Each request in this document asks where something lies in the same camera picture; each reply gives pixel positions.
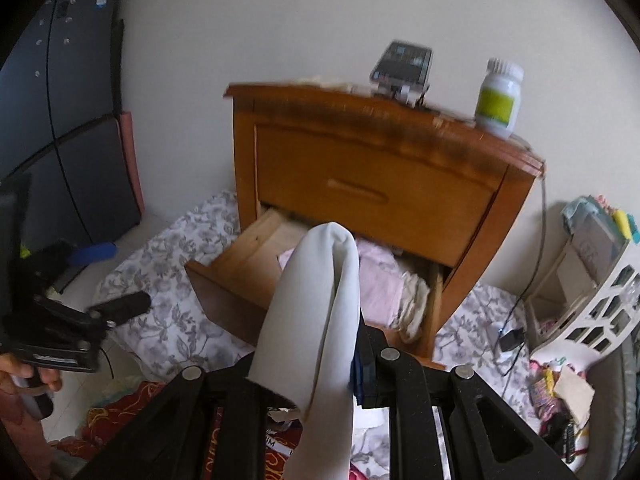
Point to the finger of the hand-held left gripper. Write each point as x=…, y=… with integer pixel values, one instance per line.
x=95, y=253
x=127, y=305

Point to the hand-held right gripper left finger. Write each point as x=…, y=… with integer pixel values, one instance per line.
x=225, y=390

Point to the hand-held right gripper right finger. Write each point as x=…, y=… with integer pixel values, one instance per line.
x=357, y=377

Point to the white cloth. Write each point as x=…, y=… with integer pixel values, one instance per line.
x=320, y=320

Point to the cream cloth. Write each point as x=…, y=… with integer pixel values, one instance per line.
x=415, y=305

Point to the large pink garment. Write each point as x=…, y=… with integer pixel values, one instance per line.
x=375, y=280

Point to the wooden nightstand deep drawer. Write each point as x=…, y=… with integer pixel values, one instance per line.
x=235, y=280

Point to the person's left hand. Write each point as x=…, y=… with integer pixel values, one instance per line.
x=15, y=375

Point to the grey floral quilt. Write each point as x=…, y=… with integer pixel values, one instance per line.
x=165, y=300

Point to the pink board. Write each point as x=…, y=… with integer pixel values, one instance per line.
x=131, y=165

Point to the red floral blanket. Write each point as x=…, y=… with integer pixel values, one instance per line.
x=125, y=410

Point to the dark blue cabinet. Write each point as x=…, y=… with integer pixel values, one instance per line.
x=60, y=110

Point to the black power adapter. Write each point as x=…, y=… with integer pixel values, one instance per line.
x=512, y=340

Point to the pile of colourful small packets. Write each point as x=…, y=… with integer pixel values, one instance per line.
x=547, y=390

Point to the wooden nightstand shallow drawer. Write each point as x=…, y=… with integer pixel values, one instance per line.
x=425, y=195

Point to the cream paper sheet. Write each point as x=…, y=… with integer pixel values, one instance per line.
x=575, y=390

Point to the white cutout desk organizer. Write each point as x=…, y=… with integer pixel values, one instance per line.
x=600, y=320

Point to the grey cushion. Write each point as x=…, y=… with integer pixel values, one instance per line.
x=615, y=410

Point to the wooden nightstand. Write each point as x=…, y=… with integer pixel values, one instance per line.
x=350, y=115

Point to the grey booklet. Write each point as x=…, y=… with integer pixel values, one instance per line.
x=597, y=247

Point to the white phone stand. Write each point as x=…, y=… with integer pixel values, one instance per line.
x=407, y=96

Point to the yellow sponge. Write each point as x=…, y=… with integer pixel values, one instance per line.
x=621, y=222

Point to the white green label pill bottle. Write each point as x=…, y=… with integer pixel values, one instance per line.
x=497, y=102

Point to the smartphone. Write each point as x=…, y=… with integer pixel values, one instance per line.
x=402, y=66

